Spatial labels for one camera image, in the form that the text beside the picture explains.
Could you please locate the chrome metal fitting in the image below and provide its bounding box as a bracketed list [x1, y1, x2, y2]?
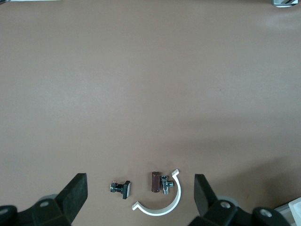
[159, 174, 174, 196]

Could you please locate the white curved pipe clamp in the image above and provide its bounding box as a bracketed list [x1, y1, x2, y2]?
[131, 168, 182, 216]

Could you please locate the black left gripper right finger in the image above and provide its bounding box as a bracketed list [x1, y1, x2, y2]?
[188, 174, 290, 226]

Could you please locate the brown cylinder part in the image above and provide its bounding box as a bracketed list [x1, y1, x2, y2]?
[150, 171, 161, 193]

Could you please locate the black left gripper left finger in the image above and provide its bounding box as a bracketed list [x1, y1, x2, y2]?
[0, 173, 88, 226]

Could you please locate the grey metal bracket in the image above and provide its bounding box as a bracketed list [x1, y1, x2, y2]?
[272, 0, 301, 8]

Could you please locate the small black switch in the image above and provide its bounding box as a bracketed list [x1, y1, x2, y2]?
[109, 180, 132, 200]

